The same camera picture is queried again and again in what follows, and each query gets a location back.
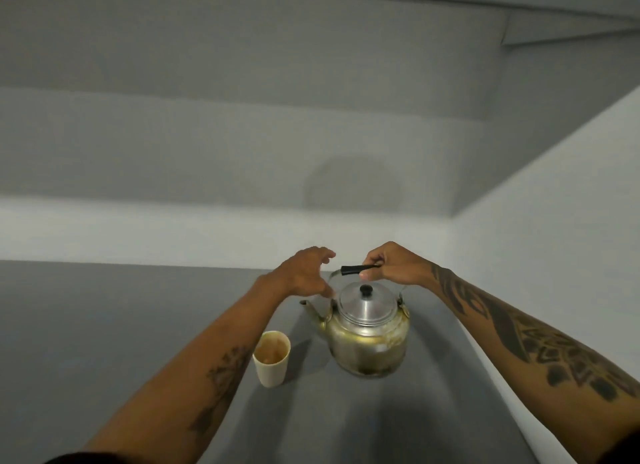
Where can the person's left hand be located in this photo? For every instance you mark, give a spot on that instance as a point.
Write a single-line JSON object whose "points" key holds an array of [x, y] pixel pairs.
{"points": [[297, 276]]}

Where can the person's right hand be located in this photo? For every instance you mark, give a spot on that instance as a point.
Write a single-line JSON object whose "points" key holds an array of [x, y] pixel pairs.
{"points": [[400, 268]]}

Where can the person's left thumb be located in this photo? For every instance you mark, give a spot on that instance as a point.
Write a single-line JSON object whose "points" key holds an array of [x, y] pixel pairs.
{"points": [[326, 289]]}

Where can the person's right thumb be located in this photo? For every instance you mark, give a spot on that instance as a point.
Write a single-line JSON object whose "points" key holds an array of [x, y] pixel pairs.
{"points": [[369, 274]]}

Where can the tarnished metal kettle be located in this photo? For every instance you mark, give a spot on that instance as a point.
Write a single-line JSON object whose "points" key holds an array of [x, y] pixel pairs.
{"points": [[367, 346]]}

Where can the person's left forearm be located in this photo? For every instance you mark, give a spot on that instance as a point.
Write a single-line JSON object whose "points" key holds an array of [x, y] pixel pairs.
{"points": [[200, 373]]}

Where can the person's right forearm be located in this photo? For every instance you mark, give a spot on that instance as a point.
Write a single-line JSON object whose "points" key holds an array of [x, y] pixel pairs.
{"points": [[530, 343]]}

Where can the silver kettle lid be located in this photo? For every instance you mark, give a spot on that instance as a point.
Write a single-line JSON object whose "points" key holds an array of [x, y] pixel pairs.
{"points": [[367, 309]]}

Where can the cream paper cup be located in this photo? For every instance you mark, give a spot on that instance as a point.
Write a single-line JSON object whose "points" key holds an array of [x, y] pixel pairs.
{"points": [[272, 368]]}

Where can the black shirt sleeve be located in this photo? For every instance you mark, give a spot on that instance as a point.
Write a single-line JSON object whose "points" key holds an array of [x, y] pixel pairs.
{"points": [[85, 458]]}

